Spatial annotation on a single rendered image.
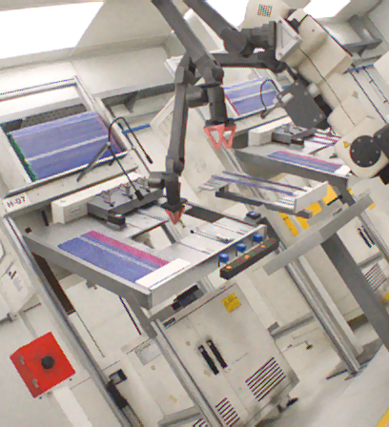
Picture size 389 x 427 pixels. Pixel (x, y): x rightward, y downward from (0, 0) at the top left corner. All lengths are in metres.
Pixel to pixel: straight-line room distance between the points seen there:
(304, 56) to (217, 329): 1.16
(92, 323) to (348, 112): 2.66
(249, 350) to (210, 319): 0.22
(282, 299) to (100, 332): 1.31
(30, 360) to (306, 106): 1.19
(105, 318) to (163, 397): 1.99
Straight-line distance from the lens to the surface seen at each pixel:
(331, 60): 2.01
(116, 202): 2.52
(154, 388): 2.22
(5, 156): 2.57
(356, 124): 1.95
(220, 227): 2.41
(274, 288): 3.54
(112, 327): 4.16
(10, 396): 3.75
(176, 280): 2.02
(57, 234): 2.41
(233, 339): 2.50
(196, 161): 3.58
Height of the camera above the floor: 0.62
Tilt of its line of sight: 7 degrees up
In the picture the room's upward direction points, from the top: 33 degrees counter-clockwise
